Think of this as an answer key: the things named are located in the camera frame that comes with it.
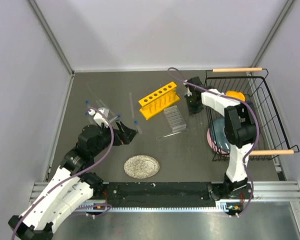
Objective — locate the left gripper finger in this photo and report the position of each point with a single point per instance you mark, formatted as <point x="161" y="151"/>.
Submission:
<point x="120" y="125"/>
<point x="127" y="135"/>

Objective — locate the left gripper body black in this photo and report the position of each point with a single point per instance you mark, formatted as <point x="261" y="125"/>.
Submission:
<point x="106" y="136"/>

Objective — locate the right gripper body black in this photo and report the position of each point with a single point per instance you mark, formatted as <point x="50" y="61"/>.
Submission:
<point x="193" y="107"/>

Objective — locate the long glass tube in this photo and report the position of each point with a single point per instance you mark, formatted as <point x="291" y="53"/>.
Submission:
<point x="171" y="134"/>
<point x="131" y="105"/>

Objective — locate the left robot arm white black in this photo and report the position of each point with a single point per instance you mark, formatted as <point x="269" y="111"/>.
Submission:
<point x="72" y="184"/>

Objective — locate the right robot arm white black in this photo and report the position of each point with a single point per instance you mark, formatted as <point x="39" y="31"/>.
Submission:
<point x="241" y="129"/>

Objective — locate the clear acrylic tube rack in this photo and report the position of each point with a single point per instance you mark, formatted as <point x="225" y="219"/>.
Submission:
<point x="174" y="119"/>

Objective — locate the yellow test tube rack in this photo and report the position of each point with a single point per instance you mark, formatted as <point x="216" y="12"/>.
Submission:
<point x="157" y="101"/>

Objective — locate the blue ceramic plate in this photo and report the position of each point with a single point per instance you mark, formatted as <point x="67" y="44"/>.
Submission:
<point x="218" y="124"/>

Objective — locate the speckled ceramic plate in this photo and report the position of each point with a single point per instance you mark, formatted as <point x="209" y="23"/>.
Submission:
<point x="141" y="167"/>

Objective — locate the pink plate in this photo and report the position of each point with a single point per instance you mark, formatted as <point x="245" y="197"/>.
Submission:
<point x="211" y="145"/>

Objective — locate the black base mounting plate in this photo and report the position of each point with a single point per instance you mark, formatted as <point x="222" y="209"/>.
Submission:
<point x="160" y="194"/>

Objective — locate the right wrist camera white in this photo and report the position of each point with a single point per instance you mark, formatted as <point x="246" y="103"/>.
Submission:
<point x="188" y="91"/>

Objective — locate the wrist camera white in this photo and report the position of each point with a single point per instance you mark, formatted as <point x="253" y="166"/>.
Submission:
<point x="100" y="116"/>
<point x="188" y="91"/>

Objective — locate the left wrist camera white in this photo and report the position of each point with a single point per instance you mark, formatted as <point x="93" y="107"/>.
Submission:
<point x="100" y="116"/>

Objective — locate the black wire basket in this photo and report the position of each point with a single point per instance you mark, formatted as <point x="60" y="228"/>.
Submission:
<point x="253" y="85"/>

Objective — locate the grey cable duct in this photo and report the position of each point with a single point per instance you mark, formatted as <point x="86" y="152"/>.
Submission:
<point x="220" y="207"/>

